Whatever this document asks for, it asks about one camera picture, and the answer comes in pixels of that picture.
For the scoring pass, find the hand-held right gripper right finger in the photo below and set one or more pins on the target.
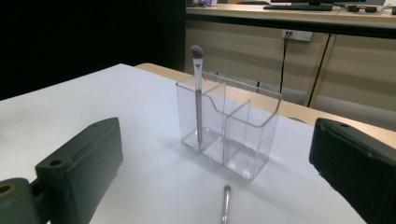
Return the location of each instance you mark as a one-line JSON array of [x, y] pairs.
[[358, 165]]

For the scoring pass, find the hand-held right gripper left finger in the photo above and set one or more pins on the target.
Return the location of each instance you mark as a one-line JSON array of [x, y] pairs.
[[81, 168]]

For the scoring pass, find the clear plastic organizer box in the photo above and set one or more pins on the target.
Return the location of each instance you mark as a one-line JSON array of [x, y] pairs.
[[243, 140]]

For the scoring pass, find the white paper sheet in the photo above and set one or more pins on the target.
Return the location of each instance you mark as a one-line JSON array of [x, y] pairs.
[[149, 186]]

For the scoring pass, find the small dark desk objects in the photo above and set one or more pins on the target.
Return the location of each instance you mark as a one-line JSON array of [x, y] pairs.
[[362, 8]]

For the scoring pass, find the long wooden desk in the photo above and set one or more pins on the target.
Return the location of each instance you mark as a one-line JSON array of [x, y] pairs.
[[280, 15]]

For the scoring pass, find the black keyboard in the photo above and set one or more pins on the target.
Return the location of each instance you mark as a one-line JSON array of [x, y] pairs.
[[299, 6]]

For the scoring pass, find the purple object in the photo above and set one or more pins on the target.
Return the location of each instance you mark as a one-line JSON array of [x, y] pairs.
[[208, 2]]

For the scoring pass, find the dark vertical wall strip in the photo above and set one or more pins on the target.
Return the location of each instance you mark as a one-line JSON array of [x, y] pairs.
[[319, 71]]

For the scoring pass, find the small black wall bracket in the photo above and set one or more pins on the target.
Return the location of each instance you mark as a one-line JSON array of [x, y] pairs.
[[257, 87]]

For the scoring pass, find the white wall socket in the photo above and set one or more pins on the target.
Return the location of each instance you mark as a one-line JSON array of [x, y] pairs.
[[300, 35]]

